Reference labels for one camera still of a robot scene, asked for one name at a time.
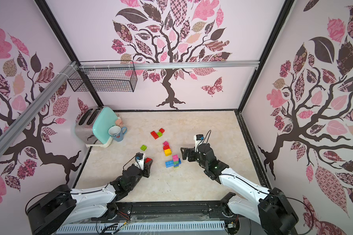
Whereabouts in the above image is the aluminium frame rail back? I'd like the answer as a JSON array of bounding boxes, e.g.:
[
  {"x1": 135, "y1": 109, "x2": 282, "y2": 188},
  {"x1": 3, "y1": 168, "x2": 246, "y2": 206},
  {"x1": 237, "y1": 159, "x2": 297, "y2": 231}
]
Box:
[{"x1": 79, "y1": 60, "x2": 260, "y2": 70}]

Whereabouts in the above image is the aluminium frame rail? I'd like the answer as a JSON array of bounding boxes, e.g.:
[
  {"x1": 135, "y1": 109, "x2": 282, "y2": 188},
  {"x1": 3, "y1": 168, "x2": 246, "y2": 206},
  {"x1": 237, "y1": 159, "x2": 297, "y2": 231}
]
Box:
[
  {"x1": 79, "y1": 60, "x2": 260, "y2": 70},
  {"x1": 0, "y1": 61, "x2": 78, "y2": 157}
]

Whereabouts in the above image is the mint green toaster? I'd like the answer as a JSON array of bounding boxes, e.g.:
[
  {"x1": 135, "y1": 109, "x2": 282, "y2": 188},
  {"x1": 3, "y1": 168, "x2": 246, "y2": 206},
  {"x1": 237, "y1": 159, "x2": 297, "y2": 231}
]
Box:
[{"x1": 74, "y1": 106, "x2": 118, "y2": 148}]

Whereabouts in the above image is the lime green loose lego brick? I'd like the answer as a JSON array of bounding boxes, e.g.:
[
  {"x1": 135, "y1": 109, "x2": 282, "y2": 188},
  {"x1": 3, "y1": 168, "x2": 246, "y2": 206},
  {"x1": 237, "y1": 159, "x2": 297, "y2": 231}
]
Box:
[{"x1": 140, "y1": 145, "x2": 148, "y2": 151}]

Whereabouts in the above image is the aluminium frame rail left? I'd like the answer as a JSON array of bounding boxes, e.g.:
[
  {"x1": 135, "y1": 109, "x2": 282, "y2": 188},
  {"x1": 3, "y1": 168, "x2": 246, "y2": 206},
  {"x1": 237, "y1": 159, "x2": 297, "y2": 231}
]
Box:
[{"x1": 0, "y1": 61, "x2": 78, "y2": 157}]

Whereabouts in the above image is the pink lego brick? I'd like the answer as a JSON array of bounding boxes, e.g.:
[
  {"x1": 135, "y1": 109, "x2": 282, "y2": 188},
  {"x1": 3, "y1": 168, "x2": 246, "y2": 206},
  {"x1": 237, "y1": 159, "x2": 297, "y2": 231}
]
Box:
[{"x1": 172, "y1": 155, "x2": 179, "y2": 162}]

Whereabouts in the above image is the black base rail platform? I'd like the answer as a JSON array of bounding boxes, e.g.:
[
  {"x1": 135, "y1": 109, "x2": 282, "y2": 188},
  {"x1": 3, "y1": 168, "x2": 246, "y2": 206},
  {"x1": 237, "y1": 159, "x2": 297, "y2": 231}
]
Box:
[{"x1": 42, "y1": 199, "x2": 298, "y2": 235}]

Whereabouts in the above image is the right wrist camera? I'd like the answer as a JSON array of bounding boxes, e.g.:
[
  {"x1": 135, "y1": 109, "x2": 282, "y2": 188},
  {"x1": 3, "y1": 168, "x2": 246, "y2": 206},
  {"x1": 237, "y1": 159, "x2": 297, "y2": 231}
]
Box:
[{"x1": 195, "y1": 134, "x2": 204, "y2": 142}]

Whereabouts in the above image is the blue floral mug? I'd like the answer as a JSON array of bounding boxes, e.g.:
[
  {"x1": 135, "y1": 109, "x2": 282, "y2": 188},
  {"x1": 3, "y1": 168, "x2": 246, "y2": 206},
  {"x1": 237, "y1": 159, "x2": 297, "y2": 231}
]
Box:
[{"x1": 108, "y1": 126, "x2": 127, "y2": 142}]

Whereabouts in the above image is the yellow lego brick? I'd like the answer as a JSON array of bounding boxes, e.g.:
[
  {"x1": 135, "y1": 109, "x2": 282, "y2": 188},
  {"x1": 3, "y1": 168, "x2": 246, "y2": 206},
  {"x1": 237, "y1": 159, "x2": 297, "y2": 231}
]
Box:
[{"x1": 164, "y1": 149, "x2": 172, "y2": 156}]

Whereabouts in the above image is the blue long lego brick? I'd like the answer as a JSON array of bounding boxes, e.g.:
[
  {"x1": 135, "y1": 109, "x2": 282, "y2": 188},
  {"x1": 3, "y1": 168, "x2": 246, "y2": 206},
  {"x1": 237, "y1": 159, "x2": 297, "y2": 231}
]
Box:
[{"x1": 165, "y1": 159, "x2": 181, "y2": 168}]

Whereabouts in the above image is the black wire basket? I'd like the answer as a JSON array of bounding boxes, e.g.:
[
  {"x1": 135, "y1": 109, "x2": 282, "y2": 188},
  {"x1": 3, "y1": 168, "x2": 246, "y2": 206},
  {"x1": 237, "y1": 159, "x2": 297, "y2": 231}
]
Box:
[{"x1": 68, "y1": 60, "x2": 138, "y2": 92}]

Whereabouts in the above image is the red long lego brick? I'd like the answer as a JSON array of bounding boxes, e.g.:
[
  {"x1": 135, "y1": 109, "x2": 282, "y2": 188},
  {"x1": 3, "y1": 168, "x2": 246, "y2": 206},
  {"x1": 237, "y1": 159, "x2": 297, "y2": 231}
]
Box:
[{"x1": 151, "y1": 131, "x2": 159, "y2": 140}]

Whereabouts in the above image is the white slotted cable duct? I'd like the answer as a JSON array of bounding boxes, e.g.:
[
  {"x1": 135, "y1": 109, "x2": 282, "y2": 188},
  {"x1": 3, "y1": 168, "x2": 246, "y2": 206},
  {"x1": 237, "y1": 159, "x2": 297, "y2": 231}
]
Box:
[{"x1": 55, "y1": 221, "x2": 226, "y2": 235}]

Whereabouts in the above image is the pink patterned small jar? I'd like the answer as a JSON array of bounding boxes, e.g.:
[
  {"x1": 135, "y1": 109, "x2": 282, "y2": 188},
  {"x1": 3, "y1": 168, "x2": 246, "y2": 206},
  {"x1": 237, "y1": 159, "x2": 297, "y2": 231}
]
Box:
[{"x1": 115, "y1": 117, "x2": 124, "y2": 127}]

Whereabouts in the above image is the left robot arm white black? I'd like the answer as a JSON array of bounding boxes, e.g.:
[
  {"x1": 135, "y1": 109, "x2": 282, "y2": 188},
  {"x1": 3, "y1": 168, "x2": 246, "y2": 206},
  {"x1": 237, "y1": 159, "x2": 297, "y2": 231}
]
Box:
[{"x1": 25, "y1": 153, "x2": 153, "y2": 235}]

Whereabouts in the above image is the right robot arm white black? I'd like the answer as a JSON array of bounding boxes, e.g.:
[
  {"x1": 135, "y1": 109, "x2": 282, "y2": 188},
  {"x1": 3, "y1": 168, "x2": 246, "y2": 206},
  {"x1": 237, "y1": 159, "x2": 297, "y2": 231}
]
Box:
[{"x1": 180, "y1": 144, "x2": 299, "y2": 235}]

